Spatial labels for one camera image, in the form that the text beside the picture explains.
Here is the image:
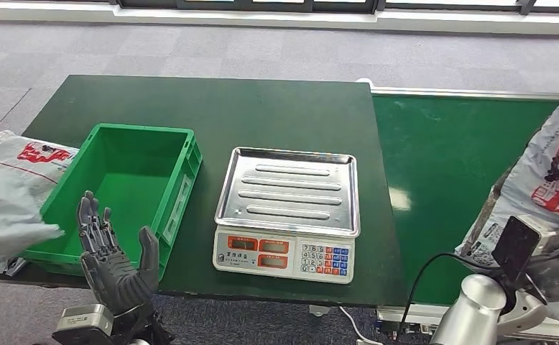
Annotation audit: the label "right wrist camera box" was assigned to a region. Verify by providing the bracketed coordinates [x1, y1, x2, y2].
[491, 215, 557, 284]

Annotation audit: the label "green plastic crate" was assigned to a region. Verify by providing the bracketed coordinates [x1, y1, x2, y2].
[22, 122, 203, 282]

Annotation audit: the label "white power cable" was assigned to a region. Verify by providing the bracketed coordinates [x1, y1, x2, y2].
[338, 305, 383, 345]

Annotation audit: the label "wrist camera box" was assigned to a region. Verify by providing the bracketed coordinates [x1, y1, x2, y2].
[491, 215, 557, 284]
[52, 304, 115, 345]

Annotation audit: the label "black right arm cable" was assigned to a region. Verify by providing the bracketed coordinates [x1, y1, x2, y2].
[398, 252, 504, 329]

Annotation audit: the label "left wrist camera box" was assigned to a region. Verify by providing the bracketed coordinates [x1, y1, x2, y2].
[52, 304, 115, 345]

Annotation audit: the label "large white bag black letters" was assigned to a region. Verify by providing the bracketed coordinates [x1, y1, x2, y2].
[0, 129, 80, 277]

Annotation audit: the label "white electronic scale steel tray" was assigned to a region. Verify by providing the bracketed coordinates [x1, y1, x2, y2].
[211, 146, 361, 285]

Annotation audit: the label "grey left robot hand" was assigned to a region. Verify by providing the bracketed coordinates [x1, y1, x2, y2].
[75, 190, 160, 316]

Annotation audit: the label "grey courier bag red line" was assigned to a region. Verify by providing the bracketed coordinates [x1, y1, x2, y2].
[454, 89, 559, 322]

